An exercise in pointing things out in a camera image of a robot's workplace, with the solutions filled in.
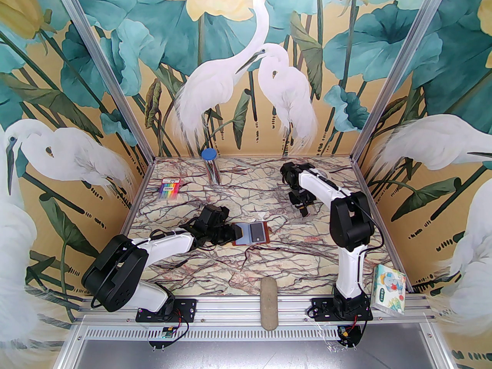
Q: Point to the printed tissue pack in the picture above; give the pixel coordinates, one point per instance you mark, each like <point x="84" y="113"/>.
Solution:
<point x="388" y="290"/>

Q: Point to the small circuit board mount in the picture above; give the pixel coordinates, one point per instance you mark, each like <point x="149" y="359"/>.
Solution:
<point x="346" y="334"/>
<point x="166" y="333"/>

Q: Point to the clear tube with blue lid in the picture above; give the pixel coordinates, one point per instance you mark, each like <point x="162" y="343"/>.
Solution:
<point x="210" y="163"/>

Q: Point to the brown leather card holder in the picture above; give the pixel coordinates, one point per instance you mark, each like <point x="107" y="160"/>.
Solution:
<point x="242" y="235"/>

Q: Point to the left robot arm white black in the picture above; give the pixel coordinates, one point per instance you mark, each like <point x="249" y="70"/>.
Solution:
<point x="169" y="244"/>

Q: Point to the perforated metal tray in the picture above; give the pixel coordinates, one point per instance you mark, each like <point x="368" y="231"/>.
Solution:
<point x="246" y="356"/>

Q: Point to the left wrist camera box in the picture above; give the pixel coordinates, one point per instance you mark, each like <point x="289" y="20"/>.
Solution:
<point x="214" y="215"/>

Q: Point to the beige oblong pad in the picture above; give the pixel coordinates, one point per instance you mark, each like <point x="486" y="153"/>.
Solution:
<point x="269" y="302"/>

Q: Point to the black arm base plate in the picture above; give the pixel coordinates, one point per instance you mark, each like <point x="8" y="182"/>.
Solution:
<point x="188" y="308"/>
<point x="321" y="309"/>

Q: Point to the pack of coloured pens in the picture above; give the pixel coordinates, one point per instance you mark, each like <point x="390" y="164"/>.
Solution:
<point x="169" y="188"/>

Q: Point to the aluminium front rail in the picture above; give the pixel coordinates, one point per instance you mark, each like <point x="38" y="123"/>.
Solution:
<point x="230" y="306"/>

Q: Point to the aluminium frame post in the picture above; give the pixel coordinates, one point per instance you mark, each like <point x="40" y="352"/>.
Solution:
<point x="396" y="67"/>
<point x="107" y="67"/>

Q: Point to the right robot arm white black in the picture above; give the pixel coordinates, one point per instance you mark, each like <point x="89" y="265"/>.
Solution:
<point x="351" y="275"/>

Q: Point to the white masking tape roll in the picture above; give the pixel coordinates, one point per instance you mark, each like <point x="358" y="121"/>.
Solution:
<point x="326" y="173"/>

